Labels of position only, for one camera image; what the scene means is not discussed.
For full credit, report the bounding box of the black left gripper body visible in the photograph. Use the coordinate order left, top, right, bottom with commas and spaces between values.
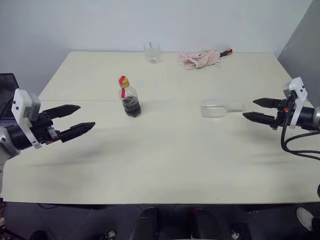
30, 111, 63, 146

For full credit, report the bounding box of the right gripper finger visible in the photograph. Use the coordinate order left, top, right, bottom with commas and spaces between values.
252, 98, 282, 109
242, 111, 276, 126

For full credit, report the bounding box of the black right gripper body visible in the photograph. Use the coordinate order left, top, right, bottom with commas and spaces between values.
271, 98, 294, 131

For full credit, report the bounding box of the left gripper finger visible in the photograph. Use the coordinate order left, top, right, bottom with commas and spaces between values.
46, 104, 82, 120
59, 121, 97, 144

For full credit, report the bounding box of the cola bottle with yellow cap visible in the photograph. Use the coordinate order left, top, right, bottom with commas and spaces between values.
119, 84, 142, 118

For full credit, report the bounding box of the yellow and red bottle cap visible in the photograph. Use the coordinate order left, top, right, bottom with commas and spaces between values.
117, 74, 131, 88

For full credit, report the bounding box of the clear empty plastic bottle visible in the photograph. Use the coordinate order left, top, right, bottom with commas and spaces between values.
200, 98, 249, 119

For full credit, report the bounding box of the dark laptop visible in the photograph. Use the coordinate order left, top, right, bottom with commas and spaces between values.
0, 73, 20, 131

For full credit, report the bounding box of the pink cloth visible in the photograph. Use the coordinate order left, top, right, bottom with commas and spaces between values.
176, 48, 222, 70

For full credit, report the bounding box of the clear glass tumbler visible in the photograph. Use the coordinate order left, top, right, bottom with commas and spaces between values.
143, 41, 161, 64

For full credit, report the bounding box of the white shoe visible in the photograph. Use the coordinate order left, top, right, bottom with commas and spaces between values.
296, 207, 315, 232

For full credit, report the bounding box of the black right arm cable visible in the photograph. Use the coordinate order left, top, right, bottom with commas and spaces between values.
280, 99, 320, 161

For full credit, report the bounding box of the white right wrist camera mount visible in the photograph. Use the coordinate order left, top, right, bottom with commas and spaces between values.
283, 76, 308, 130

